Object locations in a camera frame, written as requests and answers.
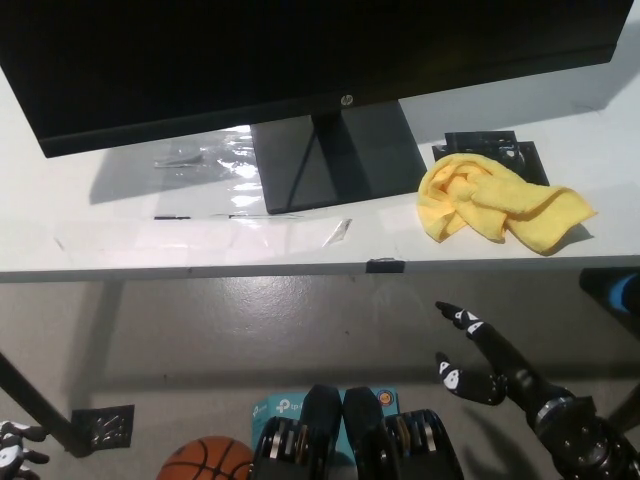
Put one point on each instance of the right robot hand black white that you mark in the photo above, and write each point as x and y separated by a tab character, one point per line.
500	350

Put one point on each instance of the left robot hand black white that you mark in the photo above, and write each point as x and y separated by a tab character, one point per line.
12	445

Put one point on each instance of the yellow microfiber cloth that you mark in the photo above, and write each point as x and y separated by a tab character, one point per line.
480	200

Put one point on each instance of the black metal desk leg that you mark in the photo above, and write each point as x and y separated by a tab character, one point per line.
40	405

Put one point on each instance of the black object under desk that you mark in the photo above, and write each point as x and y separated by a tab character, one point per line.
594	285

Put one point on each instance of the black HP monitor with stand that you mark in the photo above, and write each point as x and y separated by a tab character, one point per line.
200	60

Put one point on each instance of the black floor tape patch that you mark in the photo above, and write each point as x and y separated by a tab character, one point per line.
102	425

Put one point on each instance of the blue round object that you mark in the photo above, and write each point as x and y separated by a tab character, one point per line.
625	292

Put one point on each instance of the small black tape piece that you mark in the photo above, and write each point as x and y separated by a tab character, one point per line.
385	266

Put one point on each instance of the orange basketball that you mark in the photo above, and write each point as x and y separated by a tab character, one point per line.
205	460

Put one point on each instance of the clear tape strip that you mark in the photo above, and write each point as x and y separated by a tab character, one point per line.
337	232

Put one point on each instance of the teal tp-link box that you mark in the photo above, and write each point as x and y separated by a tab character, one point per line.
275	405

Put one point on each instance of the thin black tape strip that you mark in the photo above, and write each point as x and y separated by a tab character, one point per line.
171	217

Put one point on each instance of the clear plastic film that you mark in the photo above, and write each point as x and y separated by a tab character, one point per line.
235	155

